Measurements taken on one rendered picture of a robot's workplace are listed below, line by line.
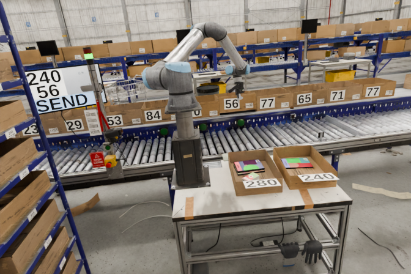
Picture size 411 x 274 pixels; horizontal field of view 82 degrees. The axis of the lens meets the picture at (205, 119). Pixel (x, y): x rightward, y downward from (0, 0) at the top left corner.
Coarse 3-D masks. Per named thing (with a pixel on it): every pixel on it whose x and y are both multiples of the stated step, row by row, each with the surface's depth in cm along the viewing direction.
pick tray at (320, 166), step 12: (276, 156) 165; (288, 156) 177; (300, 156) 177; (312, 156) 172; (300, 168) 161; (312, 168) 161; (324, 168) 155; (288, 180) 143; (300, 180) 140; (324, 180) 140; (336, 180) 140
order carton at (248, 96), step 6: (216, 96) 254; (222, 96) 268; (228, 96) 240; (234, 96) 240; (246, 96) 242; (252, 96) 243; (222, 102) 240; (240, 102) 242; (246, 102) 243; (252, 102) 244; (222, 108) 242; (240, 108) 244; (246, 108) 245; (252, 108) 245
